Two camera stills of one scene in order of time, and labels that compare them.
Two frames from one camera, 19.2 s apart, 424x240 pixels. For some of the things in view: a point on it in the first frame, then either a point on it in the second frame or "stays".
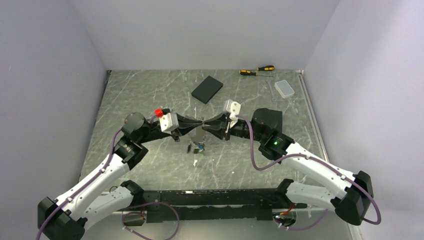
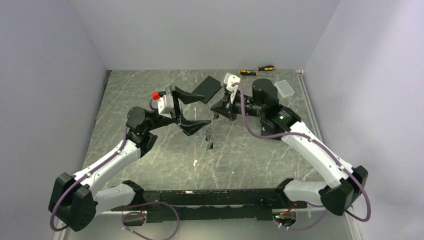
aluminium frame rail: (314, 112) stays
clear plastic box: (284, 89) stays
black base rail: (216, 205) stays
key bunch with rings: (199, 149) -> (208, 137)
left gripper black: (185, 125) -> (188, 126)
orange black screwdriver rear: (266, 68) stays
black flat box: (207, 89) stays
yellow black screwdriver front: (249, 73) stays
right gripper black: (217, 131) -> (227, 109)
